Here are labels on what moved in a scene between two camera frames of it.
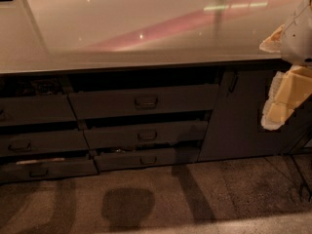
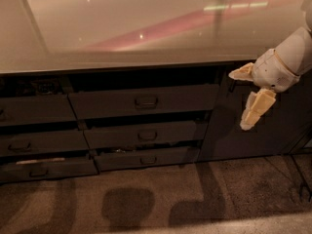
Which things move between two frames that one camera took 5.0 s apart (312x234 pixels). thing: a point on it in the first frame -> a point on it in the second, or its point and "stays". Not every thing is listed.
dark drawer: [36, 143] stays
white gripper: [299, 36] -> [271, 70]
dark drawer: [35, 109] stays
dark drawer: [144, 101] stays
